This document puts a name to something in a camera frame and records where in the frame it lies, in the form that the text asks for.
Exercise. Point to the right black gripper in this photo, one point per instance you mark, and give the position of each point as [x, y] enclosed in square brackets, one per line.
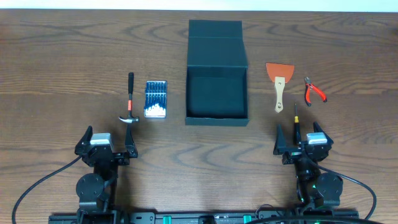
[285, 149]

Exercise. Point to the black handled claw hammer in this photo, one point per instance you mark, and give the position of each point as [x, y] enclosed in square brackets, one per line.
[130, 119]

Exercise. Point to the orange scraper wooden handle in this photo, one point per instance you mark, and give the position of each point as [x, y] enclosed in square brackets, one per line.
[279, 74]

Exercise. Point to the black open gift box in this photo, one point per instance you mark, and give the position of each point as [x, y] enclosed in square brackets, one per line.
[217, 68]

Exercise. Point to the clear blue precision screwdriver case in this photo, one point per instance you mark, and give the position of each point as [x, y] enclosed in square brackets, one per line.
[156, 99]

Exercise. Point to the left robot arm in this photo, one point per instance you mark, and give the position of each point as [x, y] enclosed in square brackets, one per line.
[97, 190]

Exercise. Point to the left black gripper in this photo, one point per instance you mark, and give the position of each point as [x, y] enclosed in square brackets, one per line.
[109, 156]

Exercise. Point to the black yellow screwdriver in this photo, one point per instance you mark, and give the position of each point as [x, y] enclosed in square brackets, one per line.
[297, 133]

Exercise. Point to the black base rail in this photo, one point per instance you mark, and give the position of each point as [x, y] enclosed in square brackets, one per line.
[170, 218]

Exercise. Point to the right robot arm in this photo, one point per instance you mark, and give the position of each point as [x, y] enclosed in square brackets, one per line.
[318, 192]

